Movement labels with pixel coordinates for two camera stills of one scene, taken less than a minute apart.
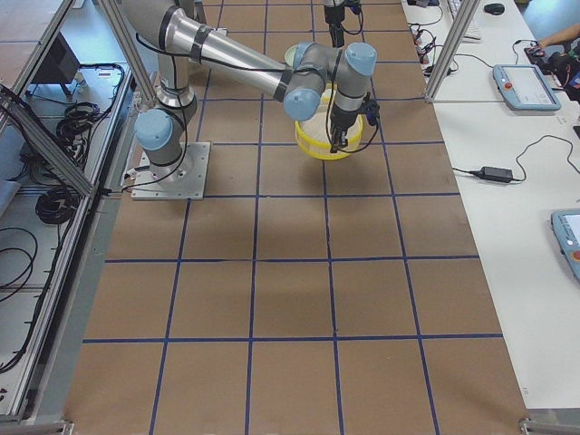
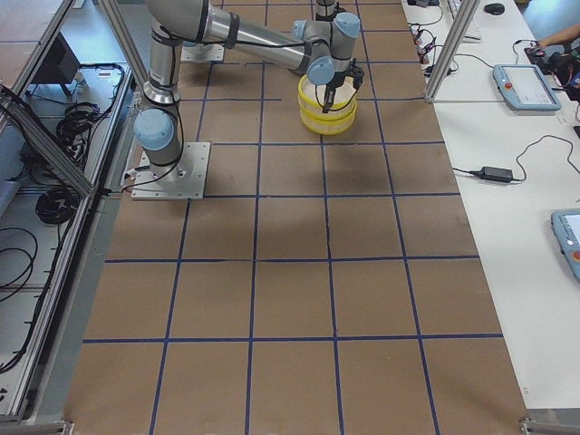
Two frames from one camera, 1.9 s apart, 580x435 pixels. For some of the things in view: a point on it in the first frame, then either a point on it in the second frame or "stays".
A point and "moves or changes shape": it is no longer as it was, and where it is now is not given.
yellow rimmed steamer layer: x=313 y=138 moves or changes shape
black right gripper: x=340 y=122 -> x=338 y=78
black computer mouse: x=494 y=8 stays
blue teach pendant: x=525 y=88 stays
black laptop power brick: x=496 y=174 stays
